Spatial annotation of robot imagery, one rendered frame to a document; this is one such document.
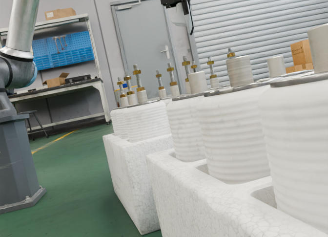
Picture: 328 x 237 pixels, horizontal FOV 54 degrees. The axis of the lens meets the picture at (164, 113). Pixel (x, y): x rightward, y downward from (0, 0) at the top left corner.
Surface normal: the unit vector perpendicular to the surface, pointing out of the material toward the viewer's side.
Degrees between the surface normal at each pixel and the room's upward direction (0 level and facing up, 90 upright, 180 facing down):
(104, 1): 90
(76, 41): 90
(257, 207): 0
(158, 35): 90
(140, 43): 90
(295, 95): 57
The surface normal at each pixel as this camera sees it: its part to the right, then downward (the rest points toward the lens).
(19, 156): 0.77, -0.13
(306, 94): -0.69, -0.37
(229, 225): -0.95, 0.21
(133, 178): 0.29, 0.00
